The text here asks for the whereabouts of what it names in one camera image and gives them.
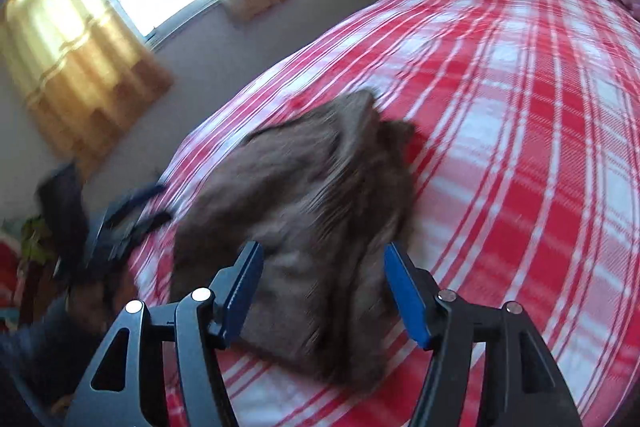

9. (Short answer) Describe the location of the person's left hand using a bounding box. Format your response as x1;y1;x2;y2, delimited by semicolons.
65;269;138;335

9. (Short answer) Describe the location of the brown knitted sweater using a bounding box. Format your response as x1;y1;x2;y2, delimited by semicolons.
169;90;414;392

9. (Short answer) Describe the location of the yellow curtain at far left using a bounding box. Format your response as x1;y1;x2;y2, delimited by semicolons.
1;0;172;178

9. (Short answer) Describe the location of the red white plaid bedsheet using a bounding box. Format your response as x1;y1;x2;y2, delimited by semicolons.
163;0;639;426

